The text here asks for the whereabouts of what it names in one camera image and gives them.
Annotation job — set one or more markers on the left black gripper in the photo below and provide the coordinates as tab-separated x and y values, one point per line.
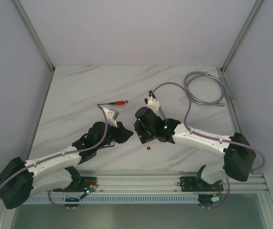
120	131

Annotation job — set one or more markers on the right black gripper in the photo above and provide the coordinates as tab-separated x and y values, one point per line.
138	126

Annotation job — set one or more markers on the black fuse box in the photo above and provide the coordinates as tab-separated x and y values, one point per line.
145	138

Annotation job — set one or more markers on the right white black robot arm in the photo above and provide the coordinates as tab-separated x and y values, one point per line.
237	156

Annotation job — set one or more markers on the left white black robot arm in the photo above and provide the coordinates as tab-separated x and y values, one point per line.
20	179

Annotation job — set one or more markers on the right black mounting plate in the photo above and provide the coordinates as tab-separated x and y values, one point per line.
191	184

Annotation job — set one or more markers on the black mounting plate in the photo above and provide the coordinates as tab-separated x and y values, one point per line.
81	184
191	184

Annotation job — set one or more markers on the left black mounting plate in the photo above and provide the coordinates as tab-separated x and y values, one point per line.
81	184

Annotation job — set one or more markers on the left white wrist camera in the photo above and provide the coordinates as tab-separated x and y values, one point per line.
111	116

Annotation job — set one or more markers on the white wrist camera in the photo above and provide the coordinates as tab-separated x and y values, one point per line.
152	103
111	116

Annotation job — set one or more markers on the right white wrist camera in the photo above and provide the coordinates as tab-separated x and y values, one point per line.
152	103

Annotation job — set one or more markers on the red handle screwdriver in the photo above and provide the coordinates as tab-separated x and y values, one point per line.
114	103

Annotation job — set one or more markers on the black handle claw hammer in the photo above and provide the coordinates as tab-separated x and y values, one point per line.
160	112

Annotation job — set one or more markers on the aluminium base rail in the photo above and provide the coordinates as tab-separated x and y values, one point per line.
162	182

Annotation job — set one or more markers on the white slotted cable duct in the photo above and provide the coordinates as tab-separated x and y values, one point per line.
114	199

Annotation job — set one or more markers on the left aluminium frame post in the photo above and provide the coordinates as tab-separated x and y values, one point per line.
33	34

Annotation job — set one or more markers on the aluminium frame post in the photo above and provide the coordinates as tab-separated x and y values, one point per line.
33	34
243	33

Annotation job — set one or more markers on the right aluminium frame post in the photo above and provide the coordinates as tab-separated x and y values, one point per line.
243	33

